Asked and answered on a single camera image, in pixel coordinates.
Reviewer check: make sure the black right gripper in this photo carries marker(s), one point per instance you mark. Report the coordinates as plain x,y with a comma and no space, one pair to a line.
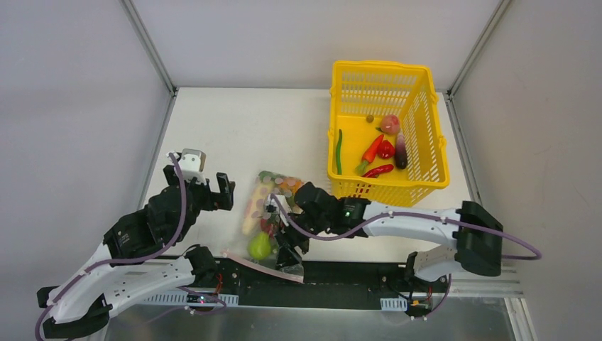
289,234

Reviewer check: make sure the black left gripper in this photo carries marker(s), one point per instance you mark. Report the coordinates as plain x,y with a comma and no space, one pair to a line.
198,183

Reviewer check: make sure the green toy apple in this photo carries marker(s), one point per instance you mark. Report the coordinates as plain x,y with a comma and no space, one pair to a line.
259,247

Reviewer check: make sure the white toy radish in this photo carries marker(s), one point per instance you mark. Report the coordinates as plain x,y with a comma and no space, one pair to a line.
256,207

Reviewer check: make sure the red toy bell pepper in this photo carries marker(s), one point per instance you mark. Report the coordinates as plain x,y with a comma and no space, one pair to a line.
269,226

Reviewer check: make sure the clear pink zip top bag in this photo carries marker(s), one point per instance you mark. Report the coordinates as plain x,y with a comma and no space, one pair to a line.
236,250

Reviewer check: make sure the toy pineapple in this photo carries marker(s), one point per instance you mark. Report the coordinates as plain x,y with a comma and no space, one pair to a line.
287,186

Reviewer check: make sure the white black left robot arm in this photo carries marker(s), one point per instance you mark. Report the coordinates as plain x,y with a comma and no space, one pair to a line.
99,291

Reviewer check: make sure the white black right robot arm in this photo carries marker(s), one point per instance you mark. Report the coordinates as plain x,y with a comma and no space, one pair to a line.
467,238

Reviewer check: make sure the green toy bean pod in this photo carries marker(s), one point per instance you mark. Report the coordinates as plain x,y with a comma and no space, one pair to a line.
338,153

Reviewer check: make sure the orange toy carrot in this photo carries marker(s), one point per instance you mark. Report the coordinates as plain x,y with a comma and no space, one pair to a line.
369,155

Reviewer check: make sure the red toy strawberry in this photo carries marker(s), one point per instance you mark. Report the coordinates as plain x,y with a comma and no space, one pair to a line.
385,150

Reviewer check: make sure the purple toy eggplant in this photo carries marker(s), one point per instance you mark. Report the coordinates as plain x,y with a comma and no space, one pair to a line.
400,156

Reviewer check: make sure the toy peach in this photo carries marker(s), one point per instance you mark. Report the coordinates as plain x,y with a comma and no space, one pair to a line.
390,124

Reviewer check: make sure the yellow plastic basket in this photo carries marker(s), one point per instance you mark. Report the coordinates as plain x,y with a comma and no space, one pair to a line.
380,88

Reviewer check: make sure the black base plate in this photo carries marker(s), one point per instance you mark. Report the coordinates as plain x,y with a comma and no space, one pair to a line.
326,284

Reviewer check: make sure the aluminium frame rail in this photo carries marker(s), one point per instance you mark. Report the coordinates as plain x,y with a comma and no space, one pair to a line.
468,285

